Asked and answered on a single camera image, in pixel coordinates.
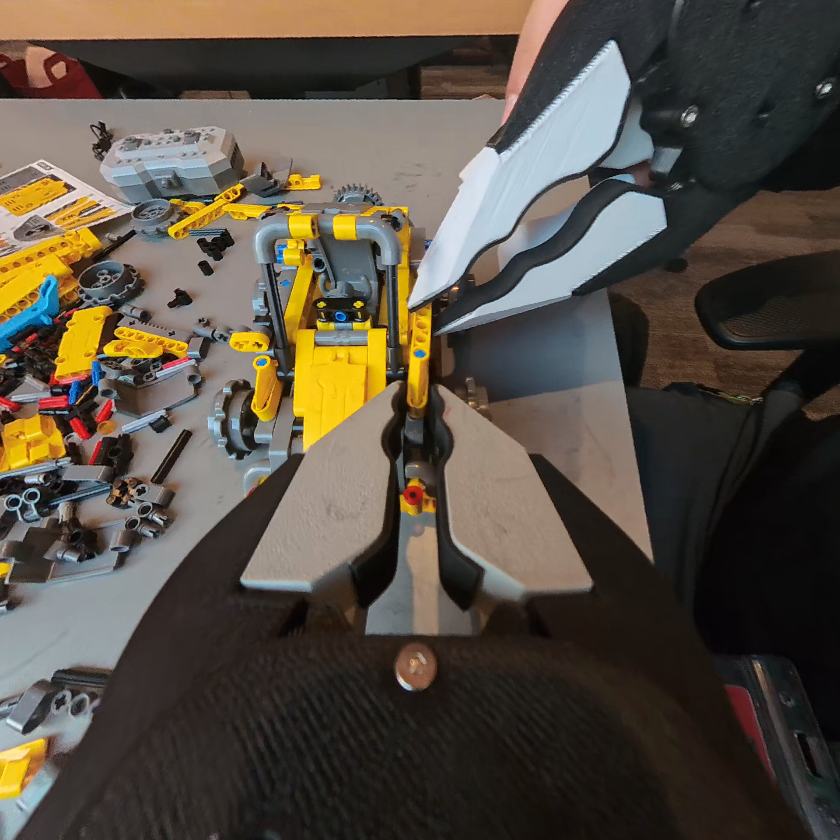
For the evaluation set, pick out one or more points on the long yellow brick beam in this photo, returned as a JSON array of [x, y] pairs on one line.
[[420, 380]]

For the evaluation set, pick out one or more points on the yellow brick toy car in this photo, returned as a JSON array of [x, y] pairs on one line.
[[334, 374]]

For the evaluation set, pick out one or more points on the dark grey curved panel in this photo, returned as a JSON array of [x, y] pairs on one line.
[[266, 178]]

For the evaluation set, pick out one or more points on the grey brick battery box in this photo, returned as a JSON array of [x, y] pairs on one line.
[[170, 164]]

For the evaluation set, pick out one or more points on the yellow grey sticker sheet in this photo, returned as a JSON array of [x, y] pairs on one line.
[[59, 197]]

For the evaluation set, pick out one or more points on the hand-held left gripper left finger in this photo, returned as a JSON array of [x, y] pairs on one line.
[[321, 518]]

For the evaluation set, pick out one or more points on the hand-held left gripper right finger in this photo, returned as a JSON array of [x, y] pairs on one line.
[[512, 518]]

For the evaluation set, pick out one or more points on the yellow tapered brick piece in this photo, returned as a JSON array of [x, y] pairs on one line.
[[249, 211]]

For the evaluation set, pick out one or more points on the black toy wheel hub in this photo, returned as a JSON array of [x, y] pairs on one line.
[[110, 282]]

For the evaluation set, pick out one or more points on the person's right hand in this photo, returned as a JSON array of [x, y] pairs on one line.
[[528, 46]]

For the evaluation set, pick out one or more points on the wood rimmed grey table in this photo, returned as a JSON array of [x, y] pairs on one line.
[[262, 16]]

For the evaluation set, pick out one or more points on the grey toy wheel hub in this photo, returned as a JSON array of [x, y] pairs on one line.
[[152, 216]]

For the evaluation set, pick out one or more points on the yellow angled brick beam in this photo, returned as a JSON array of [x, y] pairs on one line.
[[203, 213]]

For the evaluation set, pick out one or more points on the yellow brick panel piece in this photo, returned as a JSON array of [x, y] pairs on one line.
[[303, 182]]

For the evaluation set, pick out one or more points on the grey desk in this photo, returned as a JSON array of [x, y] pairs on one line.
[[394, 144]]

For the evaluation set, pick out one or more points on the pile of small brick parts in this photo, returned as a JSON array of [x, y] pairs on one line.
[[65, 459]]

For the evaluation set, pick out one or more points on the cluster of black connectors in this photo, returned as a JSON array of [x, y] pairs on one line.
[[215, 245]]

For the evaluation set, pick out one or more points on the bundle of yellow beams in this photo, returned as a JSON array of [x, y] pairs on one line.
[[46, 269]]

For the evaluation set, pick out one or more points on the badge card holder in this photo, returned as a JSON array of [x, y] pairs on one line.
[[781, 735]]

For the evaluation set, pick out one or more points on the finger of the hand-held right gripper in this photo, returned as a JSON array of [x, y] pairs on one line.
[[512, 190], [590, 256]]

